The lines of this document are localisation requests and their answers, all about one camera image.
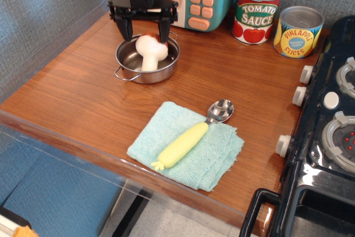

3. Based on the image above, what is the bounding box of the small stainless steel pot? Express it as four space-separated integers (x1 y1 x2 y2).
115 34 180 84

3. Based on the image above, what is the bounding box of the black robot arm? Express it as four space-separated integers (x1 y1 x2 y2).
108 0 178 43

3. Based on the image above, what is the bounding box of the tomato sauce toy can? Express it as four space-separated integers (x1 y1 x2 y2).
232 0 281 44

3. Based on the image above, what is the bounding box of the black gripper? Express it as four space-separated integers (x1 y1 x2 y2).
108 0 178 43

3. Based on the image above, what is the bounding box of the pineapple slices toy can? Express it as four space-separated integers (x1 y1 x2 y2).
273 6 324 59

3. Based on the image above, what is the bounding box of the white plush mushroom brown cap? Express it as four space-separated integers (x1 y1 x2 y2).
135 33 168 72

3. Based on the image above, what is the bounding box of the orange plush object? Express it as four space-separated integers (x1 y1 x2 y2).
0 206 39 237

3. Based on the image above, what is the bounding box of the light blue folded towel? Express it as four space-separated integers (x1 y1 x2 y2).
127 102 244 192

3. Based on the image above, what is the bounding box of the black toy stove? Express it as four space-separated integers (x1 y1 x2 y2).
240 16 354 236

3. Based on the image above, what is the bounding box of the spoon with yellow handle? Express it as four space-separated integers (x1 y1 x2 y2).
150 99 234 171

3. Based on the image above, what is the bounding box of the clear acrylic barrier panel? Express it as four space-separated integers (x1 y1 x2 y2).
1 126 240 236

